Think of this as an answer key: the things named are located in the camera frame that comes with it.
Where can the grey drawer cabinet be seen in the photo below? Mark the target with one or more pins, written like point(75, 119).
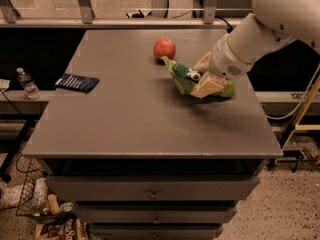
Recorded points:
point(141, 161)

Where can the green rice chip bag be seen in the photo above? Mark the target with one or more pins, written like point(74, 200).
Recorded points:
point(186, 78)

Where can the grey metal railing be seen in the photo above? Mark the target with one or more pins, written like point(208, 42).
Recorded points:
point(123, 14)

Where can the white plastic bag on floor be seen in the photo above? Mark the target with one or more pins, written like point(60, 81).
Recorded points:
point(9, 195)

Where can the clear plastic water bottle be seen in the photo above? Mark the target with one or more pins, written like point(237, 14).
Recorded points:
point(28, 84)

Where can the brown snack bag on floor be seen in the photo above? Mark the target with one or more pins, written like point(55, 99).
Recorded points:
point(71, 229)

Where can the yellow metal frame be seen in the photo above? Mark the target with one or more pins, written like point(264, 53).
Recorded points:
point(295, 124)

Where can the black wire basket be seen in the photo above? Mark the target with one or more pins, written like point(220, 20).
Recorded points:
point(37, 201)

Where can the red apple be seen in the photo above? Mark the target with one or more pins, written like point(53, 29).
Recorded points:
point(164, 47)

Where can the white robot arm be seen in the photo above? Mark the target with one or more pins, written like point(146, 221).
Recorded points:
point(272, 25)

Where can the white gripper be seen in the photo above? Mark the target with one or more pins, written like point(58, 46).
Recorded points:
point(224, 62)

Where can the blue rxbar blueberry bar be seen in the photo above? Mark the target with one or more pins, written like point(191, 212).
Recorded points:
point(76, 83)

